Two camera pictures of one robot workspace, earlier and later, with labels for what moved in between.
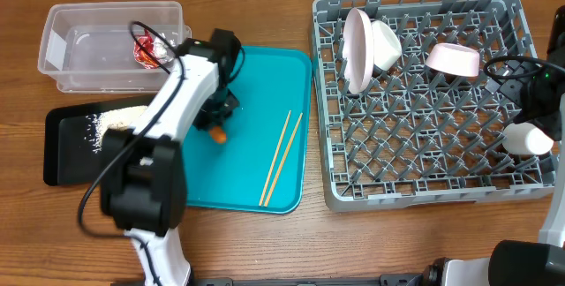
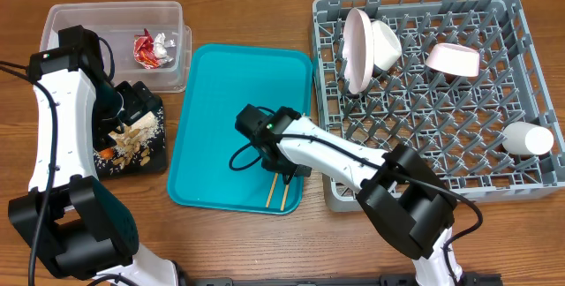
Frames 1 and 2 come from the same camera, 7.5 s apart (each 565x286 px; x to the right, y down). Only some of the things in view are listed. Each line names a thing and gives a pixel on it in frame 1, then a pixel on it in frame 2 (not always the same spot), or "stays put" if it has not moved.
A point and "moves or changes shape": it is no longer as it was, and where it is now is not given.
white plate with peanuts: x=357 y=50 stays put
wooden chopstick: x=274 y=156 moves or changes shape
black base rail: x=427 y=279 stays put
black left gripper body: x=216 y=109 → x=118 y=105
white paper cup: x=524 y=138 stays put
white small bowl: x=387 y=47 stays put
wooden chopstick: x=274 y=158 → x=271 y=190
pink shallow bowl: x=454 y=58 stays put
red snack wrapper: x=158 y=47 stays put
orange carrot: x=217 y=134 moves or changes shape
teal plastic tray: x=262 y=164 stays put
